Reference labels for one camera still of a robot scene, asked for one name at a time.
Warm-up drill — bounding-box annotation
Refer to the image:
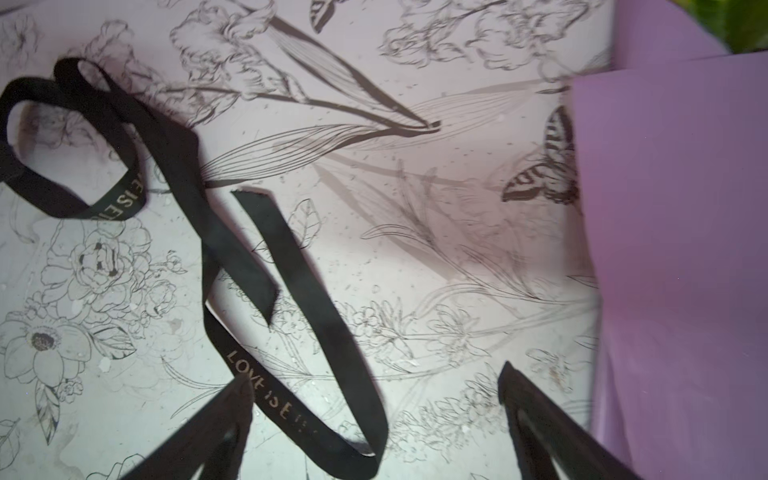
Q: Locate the black ribbon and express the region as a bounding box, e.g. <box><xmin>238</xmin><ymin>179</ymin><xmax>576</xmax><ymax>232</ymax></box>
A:
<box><xmin>1</xmin><ymin>57</ymin><xmax>389</xmax><ymax>479</ymax></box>

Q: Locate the pink purple wrapping paper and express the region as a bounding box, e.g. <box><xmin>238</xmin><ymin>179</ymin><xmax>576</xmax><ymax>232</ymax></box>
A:
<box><xmin>571</xmin><ymin>1</ymin><xmax>767</xmax><ymax>479</ymax></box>

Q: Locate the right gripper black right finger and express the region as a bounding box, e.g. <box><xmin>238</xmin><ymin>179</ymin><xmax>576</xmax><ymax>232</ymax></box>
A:
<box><xmin>498</xmin><ymin>362</ymin><xmax>640</xmax><ymax>480</ymax></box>

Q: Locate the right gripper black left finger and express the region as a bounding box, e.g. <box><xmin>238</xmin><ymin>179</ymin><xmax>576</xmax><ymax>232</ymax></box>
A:
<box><xmin>125</xmin><ymin>374</ymin><xmax>254</xmax><ymax>479</ymax></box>

